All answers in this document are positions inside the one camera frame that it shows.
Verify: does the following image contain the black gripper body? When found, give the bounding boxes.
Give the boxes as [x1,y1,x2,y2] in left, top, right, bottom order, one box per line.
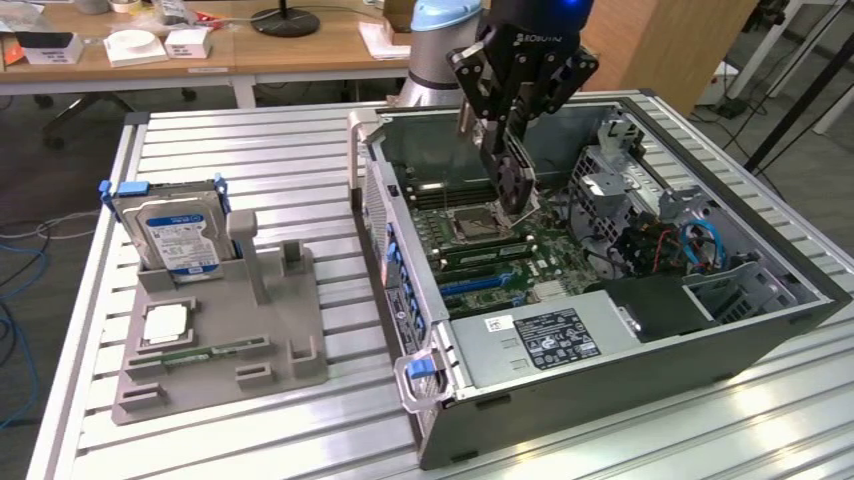
[478,0,596,85]

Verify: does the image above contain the green graphics card black fan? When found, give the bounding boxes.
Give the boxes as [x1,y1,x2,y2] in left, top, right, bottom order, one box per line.
[456,93,542,222]

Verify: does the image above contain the wooden cabinet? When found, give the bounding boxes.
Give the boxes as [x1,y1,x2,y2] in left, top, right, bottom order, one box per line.
[584,0,762,109]

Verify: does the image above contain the perforated metal disk bay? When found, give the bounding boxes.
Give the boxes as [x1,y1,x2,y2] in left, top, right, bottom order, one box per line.
[572,143,669,241]

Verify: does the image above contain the white paper stack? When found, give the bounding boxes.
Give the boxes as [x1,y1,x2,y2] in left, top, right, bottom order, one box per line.
[358,19,414,62]

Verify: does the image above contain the brown cardboard box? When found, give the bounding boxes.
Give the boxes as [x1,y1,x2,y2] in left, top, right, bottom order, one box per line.
[382,0,417,35]

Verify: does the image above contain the empty black RAM slot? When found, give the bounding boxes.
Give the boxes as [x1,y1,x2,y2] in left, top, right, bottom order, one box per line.
[411,188,498,208]
[409,184,497,203]
[413,193,500,212]

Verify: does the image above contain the black floor power strip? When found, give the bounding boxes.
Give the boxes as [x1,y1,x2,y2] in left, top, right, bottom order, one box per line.
[717,97,754,120]

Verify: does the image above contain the metal CPU socket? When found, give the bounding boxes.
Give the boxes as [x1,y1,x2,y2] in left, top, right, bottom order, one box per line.
[447,202,520,246]

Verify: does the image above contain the black round lamp base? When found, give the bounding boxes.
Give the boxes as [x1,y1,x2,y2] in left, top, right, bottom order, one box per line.
[250,0,322,39]

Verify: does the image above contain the green motherboard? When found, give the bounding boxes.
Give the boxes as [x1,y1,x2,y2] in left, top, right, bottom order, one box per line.
[399,169,606,321]

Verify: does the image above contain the black tripod pole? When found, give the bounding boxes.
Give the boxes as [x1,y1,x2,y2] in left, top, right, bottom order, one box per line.
[742,29,854,174]

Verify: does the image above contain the silver chipset heatsink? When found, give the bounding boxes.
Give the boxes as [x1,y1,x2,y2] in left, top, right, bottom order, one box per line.
[532,280,570,302]

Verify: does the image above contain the small white box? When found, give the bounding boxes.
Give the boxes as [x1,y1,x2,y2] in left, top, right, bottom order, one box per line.
[163,27,215,60]

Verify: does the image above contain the low grey disk bay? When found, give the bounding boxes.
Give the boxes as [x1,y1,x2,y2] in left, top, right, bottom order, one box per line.
[684,259,802,324]

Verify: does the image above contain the white boxes on desk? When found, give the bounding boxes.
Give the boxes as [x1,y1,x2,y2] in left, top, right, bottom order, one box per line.
[103,28,171,69]

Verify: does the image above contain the grey power supply unit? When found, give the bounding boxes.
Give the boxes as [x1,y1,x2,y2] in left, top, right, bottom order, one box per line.
[450,292,642,389]

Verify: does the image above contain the hard disk in blue carrier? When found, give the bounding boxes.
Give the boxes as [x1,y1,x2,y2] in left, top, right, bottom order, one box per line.
[98,173,234,282]

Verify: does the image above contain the black chair base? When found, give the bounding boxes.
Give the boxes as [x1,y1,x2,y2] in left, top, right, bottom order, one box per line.
[34,89,135,150]

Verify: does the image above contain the grey parts rack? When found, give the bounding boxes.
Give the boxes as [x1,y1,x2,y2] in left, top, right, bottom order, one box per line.
[110,209,330,427]

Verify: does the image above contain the black open PC case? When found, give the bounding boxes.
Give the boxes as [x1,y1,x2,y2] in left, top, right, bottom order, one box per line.
[347,97,854,471]

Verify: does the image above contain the white box black lid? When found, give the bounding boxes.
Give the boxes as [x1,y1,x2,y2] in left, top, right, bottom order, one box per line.
[14,30,87,66]

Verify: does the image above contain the silver CPU chip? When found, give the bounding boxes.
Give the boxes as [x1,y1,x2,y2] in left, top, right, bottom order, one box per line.
[142,305,191,346]

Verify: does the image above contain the loose green RAM stick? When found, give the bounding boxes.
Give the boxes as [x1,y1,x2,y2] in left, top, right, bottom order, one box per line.
[130,342,266,369]

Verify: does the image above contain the orange white box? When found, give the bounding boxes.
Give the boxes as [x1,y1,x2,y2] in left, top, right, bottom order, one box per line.
[0,38,26,72]

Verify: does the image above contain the white table frame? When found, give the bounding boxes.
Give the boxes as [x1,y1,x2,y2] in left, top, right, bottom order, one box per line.
[724,0,854,101]

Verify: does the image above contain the blue disk wire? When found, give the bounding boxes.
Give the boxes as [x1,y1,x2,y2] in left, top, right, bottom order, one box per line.
[681,218,730,274]

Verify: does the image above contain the wooden desk white frame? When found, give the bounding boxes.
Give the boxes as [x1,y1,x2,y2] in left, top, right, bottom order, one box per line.
[0,0,601,109]

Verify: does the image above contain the white floor cable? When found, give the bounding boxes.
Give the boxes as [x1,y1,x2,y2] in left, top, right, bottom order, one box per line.
[0,209,102,241]

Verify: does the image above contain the blue floor cable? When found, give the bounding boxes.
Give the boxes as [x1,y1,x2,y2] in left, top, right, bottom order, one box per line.
[0,238,54,431]

